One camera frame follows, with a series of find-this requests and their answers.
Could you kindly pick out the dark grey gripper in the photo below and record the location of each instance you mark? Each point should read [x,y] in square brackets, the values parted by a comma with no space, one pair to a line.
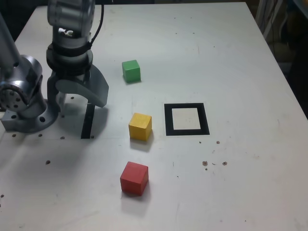
[72,77]

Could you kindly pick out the green cube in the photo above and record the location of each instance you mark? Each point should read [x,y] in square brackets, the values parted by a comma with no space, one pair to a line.
[131,72]

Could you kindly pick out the yellow cube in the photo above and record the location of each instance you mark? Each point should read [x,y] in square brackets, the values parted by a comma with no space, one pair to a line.
[139,127]

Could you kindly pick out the red cube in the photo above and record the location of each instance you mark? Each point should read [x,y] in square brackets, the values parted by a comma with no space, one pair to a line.
[132,181]

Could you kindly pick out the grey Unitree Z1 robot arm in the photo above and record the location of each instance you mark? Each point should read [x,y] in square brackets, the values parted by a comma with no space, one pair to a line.
[24,96]

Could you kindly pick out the black tape square outline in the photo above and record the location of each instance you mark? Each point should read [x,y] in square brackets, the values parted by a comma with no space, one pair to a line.
[168,120]

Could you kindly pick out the black tape strip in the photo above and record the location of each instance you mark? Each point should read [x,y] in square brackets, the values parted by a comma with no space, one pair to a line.
[87,125]

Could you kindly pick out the white metal rack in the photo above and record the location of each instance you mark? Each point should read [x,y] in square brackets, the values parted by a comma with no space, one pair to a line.
[261,14]

